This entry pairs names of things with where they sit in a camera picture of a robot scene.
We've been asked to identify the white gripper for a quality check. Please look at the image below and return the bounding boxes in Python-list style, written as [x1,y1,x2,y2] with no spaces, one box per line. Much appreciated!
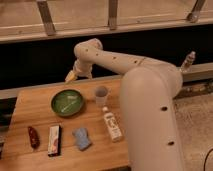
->
[65,59,92,83]

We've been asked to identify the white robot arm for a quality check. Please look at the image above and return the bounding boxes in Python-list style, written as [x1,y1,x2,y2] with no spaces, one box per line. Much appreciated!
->
[65,38,185,171]

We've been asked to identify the clear plastic cup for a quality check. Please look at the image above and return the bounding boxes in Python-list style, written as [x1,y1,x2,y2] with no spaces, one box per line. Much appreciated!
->
[94,86,109,107]

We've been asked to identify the wooden table board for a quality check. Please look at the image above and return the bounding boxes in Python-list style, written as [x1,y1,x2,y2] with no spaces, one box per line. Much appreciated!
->
[0,79,129,171]

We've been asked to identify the rectangular snack box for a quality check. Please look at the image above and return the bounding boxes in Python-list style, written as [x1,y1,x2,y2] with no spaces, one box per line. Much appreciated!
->
[48,125,61,157]

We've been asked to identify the white plastic bottle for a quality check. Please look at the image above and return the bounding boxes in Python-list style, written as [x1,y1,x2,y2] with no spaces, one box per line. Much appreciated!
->
[102,106,123,142]

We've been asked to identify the metal railing post left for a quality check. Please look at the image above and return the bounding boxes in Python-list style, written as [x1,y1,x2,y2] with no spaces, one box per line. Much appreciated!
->
[36,0,56,36]

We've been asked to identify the metal railing post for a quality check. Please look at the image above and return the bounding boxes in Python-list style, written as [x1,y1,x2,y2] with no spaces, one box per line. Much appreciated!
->
[36,0,56,36]
[108,0,118,30]
[186,0,206,23]

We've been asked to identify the metal railing post middle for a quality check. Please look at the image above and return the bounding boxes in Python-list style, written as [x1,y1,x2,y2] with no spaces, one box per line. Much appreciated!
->
[108,0,118,30]

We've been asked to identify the metal railing post right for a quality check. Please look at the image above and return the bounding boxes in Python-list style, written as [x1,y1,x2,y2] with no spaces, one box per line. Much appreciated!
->
[186,0,206,23]

